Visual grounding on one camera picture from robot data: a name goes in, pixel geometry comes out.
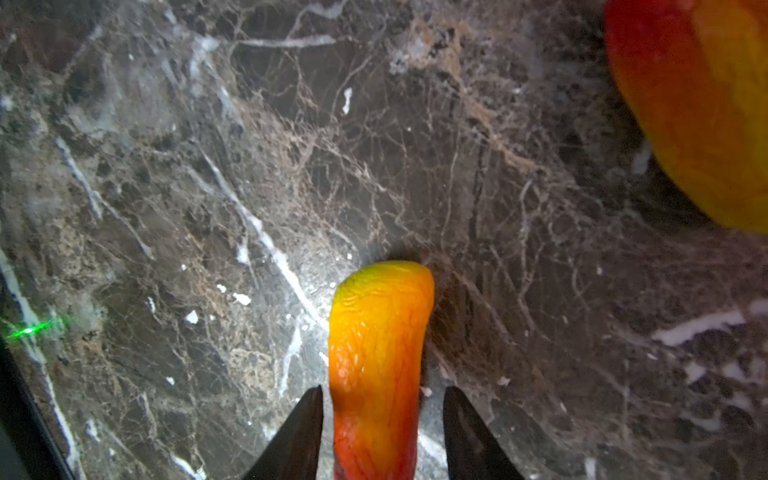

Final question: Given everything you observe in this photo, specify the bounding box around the red-yellow fake mango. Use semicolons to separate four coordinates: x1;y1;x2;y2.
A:
328;261;435;479
604;1;767;233

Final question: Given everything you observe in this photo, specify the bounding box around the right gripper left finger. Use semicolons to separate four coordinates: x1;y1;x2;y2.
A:
243;386;324;480

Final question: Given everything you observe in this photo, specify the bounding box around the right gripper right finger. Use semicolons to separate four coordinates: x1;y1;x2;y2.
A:
442;386;524;480

